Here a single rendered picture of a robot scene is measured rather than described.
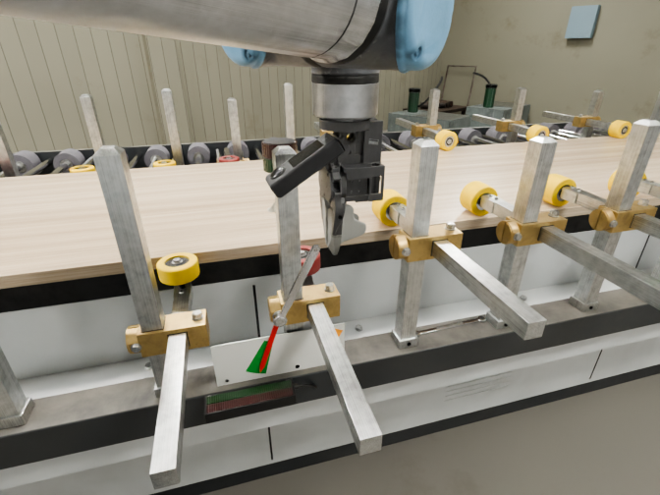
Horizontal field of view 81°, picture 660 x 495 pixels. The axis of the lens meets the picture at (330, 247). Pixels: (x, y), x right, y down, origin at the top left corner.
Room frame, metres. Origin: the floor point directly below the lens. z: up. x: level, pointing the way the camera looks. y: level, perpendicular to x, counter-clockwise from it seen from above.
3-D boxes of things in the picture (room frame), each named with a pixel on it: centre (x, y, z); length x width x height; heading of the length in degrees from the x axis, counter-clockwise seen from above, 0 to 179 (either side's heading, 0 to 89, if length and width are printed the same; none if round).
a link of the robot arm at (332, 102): (0.57, -0.02, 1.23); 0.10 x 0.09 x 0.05; 16
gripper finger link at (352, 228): (0.55, -0.03, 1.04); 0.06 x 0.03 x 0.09; 106
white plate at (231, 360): (0.59, 0.10, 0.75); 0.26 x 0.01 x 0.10; 106
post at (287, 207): (0.62, 0.07, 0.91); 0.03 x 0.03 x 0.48; 16
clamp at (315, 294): (0.63, 0.05, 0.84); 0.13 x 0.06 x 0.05; 106
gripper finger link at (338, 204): (0.54, -0.01, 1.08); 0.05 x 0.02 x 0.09; 16
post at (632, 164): (0.82, -0.65, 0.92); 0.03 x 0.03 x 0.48; 16
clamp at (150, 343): (0.56, 0.29, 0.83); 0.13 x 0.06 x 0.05; 106
